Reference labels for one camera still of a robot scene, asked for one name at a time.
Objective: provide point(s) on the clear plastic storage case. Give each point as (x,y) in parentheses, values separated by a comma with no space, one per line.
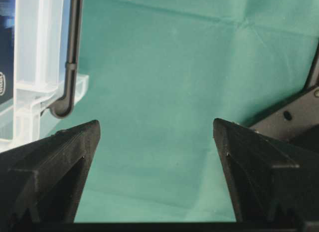
(36,80)

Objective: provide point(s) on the green table cloth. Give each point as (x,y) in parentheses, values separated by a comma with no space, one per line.
(160,72)

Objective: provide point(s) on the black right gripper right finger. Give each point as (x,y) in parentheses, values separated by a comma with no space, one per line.
(269,180)

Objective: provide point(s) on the black case latch handle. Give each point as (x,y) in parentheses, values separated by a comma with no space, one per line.
(69,53)

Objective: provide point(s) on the black RealSense box right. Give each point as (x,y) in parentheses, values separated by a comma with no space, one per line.
(7,23)

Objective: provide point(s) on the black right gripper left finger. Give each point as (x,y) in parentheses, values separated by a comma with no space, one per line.
(43,181)

